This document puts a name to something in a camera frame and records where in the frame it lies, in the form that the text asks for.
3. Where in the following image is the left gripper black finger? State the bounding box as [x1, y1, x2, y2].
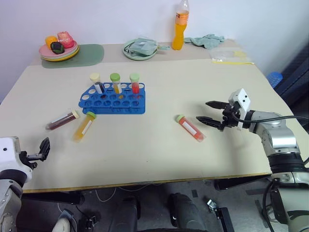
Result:
[39, 137, 52, 162]

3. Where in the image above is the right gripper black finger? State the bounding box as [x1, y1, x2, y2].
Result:
[205, 101, 229, 110]
[196, 116, 224, 132]

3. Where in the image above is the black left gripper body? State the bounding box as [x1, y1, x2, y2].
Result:
[20, 150, 42, 171]

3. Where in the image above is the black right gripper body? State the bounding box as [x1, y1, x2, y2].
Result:
[221, 101, 242, 129]

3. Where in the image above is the green-capped orange tube, white label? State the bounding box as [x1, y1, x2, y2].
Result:
[175, 115, 207, 143]

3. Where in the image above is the cream-capped dark red tube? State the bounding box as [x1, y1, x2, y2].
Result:
[45, 110, 81, 131]

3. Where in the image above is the green-capped yellow tube, white label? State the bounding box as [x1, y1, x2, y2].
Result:
[72, 111, 97, 143]

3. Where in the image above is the blue test tube rack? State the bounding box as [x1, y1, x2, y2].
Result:
[78, 82, 147, 116]

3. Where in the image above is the cream-capped tube with white label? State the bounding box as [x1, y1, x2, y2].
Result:
[89, 73, 106, 94]

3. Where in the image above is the green-capped red liquid tube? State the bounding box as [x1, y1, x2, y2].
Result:
[129, 73, 141, 94]

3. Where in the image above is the green-capped yellow liquid tube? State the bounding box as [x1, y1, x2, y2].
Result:
[110, 72, 123, 95]

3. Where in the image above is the yellow thin strip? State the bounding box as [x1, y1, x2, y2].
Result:
[211, 60, 255, 66]

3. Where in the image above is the black table leg bar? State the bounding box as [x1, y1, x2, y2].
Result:
[213, 175, 274, 192]
[21, 192, 85, 206]

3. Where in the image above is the clear plastic bag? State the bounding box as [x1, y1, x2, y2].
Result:
[208, 49, 249, 61]

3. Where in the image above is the blue-capped water jug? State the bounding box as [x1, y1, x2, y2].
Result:
[266, 71, 283, 88]

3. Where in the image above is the light green cloth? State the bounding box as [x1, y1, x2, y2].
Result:
[183, 34, 225, 50]

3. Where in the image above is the white shoe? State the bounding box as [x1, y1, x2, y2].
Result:
[51, 209, 76, 232]

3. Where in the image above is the dark blue chair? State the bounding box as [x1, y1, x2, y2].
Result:
[274, 41, 309, 107]

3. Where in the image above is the orange soda bottle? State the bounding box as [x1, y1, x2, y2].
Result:
[171, 0, 190, 51]

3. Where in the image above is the yellow plate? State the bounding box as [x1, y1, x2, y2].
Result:
[40, 47, 80, 63]

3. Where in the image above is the pink plate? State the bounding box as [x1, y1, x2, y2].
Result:
[39, 40, 78, 59]

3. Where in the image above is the dark rounded shape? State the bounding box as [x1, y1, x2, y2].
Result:
[119, 195, 141, 232]
[167, 192, 207, 232]

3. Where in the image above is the light green zipper pouch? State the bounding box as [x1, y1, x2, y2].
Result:
[125, 36, 170, 56]

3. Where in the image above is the light green round dish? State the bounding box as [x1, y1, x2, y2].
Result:
[122, 38, 159, 61]

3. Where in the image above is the black flat floor bar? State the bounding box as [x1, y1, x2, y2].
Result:
[215, 207, 234, 232]

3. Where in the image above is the light green stacked plate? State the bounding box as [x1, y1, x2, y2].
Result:
[40, 44, 80, 61]

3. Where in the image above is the dark purple toy mangosteen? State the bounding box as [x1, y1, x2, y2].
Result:
[50, 41, 65, 54]

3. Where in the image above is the green placemat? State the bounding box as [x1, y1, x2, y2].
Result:
[41, 43, 105, 70]

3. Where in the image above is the orange toy fruit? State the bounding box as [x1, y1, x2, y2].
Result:
[45, 35, 58, 50]

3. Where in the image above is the pink toy apple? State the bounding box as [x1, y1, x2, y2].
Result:
[56, 30, 74, 48]

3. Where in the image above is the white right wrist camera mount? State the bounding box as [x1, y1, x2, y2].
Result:
[228, 88, 252, 131]

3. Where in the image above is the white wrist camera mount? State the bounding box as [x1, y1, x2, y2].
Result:
[228, 88, 252, 131]
[0, 136, 34, 180]

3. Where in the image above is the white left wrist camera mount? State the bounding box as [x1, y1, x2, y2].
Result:
[0, 136, 34, 180]

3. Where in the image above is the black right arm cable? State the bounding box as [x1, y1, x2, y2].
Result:
[230, 111, 309, 168]

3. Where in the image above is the white floor cable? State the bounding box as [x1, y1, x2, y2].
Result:
[94, 185, 117, 202]

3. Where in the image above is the small metal bracket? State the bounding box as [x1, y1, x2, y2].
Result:
[206, 199, 218, 214]

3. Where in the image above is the black torso cable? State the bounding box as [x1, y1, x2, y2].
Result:
[262, 180, 279, 232]

